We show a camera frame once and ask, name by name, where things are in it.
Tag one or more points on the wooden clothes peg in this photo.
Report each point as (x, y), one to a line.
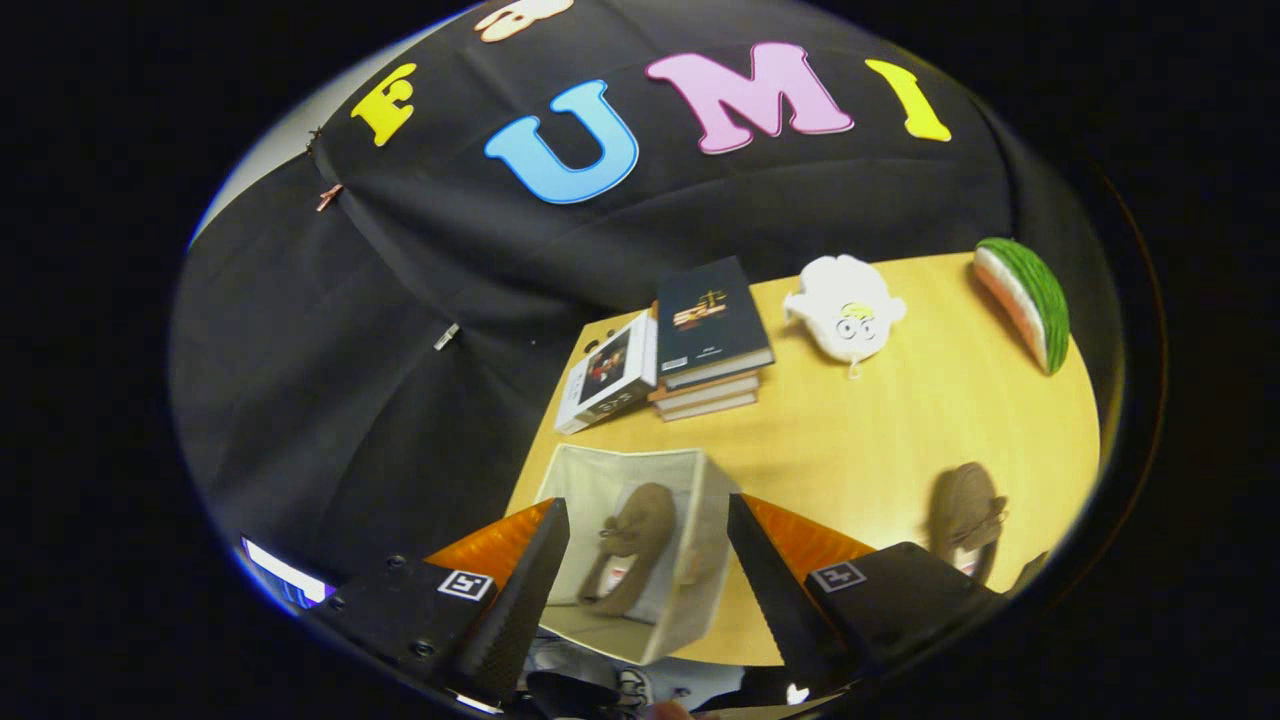
(328, 197)

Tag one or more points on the watermelon slice plush toy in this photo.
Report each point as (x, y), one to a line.
(1035, 290)

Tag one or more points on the black backdrop cloth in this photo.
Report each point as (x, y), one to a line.
(400, 350)

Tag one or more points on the grey fabric storage box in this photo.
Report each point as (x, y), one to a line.
(590, 480)

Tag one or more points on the white plush toy with face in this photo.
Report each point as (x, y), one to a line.
(850, 300)

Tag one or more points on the silver metal clip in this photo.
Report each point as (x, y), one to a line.
(447, 336)

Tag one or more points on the brown cover book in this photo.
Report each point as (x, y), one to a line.
(710, 407)
(715, 390)

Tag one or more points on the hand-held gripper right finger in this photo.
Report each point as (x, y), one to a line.
(780, 610)

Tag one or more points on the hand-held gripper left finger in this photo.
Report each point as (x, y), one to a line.
(510, 620)

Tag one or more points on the brown fuzzy shoe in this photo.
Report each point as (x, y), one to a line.
(965, 505)
(640, 520)

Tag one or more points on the lit laptop screen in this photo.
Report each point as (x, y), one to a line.
(285, 575)

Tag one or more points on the dark blue hardcover book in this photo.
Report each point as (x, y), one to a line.
(710, 310)

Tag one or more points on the white-edged picture cover book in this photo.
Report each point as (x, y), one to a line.
(610, 370)

